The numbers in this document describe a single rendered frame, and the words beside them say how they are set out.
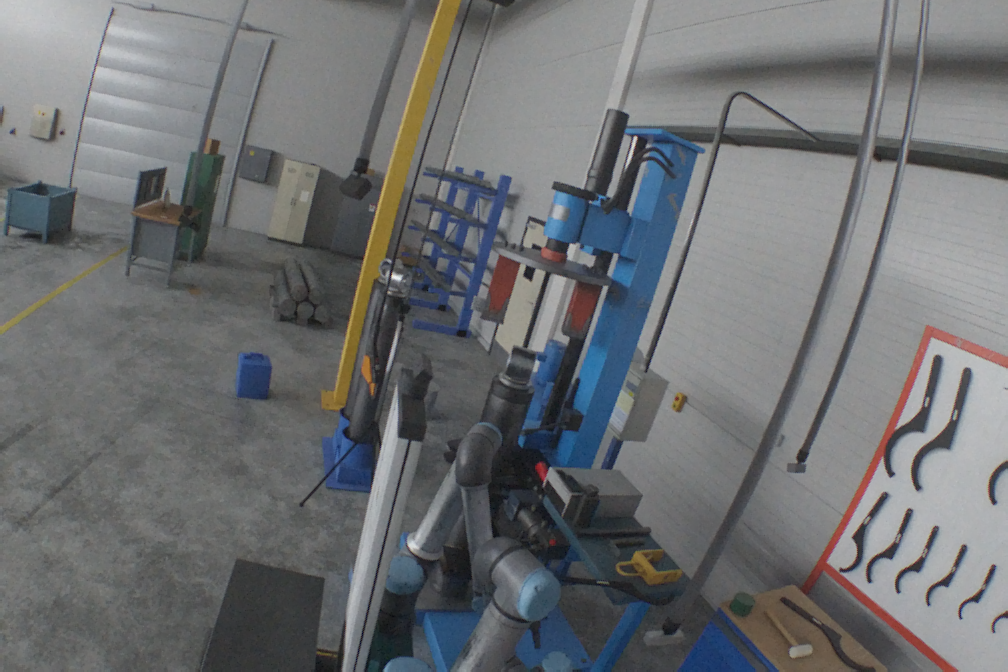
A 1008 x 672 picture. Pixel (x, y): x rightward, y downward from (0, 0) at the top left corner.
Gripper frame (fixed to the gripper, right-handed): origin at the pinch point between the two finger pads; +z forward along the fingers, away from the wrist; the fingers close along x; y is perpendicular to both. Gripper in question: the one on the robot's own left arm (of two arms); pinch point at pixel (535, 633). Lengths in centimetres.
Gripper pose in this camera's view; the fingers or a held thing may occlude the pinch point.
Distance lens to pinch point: 229.1
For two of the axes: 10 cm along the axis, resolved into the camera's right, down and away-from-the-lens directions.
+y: 9.9, -1.4, 0.5
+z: 1.3, 9.9, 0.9
